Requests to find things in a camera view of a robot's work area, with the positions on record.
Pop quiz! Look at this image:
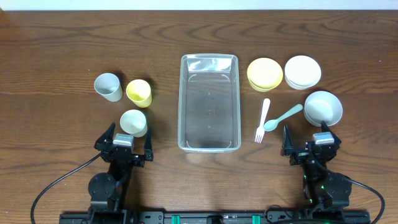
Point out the grey cup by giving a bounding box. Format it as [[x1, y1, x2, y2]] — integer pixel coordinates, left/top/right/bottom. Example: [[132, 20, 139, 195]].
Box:
[[94, 73, 123, 102]]

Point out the pale green cup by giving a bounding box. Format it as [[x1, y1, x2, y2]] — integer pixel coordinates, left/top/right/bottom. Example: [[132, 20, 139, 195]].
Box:
[[119, 110, 147, 138]]

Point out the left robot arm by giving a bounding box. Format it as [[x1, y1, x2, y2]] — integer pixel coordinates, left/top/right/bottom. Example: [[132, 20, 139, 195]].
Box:
[[88, 123, 154, 223]]

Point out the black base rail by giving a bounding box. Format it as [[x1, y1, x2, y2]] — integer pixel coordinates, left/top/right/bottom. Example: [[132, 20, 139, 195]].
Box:
[[59, 208, 371, 224]]

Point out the light blue plastic spoon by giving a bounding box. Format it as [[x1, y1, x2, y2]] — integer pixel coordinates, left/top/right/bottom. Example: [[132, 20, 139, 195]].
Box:
[[263, 104, 303, 132]]

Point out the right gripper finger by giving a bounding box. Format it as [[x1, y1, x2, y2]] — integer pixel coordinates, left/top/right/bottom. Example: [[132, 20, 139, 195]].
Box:
[[321, 121, 335, 137], [280, 125, 293, 156]]

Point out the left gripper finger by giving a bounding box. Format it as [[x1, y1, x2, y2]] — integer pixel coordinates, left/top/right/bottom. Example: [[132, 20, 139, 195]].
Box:
[[94, 123, 116, 151], [144, 129, 154, 161]]

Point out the yellow cup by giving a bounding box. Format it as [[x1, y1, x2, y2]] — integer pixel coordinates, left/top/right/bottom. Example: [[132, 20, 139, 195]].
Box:
[[126, 79, 152, 108]]

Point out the white plastic fork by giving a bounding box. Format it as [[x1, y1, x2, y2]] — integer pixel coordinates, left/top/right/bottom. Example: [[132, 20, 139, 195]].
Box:
[[255, 98, 271, 144]]

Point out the grey bowl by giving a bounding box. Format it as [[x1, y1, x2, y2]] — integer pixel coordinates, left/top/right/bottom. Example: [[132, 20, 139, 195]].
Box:
[[303, 91, 343, 127]]

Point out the yellow bowl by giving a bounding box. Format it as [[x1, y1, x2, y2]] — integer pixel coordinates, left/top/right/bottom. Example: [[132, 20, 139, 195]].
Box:
[[247, 58, 284, 92]]

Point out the clear plastic container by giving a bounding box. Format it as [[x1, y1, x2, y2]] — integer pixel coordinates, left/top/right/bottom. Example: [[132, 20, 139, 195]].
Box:
[[178, 54, 241, 153]]

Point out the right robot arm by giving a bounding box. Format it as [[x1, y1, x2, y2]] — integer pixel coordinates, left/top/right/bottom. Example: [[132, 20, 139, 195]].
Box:
[[280, 121, 352, 222]]

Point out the white bowl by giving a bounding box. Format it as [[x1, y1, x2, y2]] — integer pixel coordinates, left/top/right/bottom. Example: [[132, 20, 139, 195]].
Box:
[[284, 55, 322, 90]]

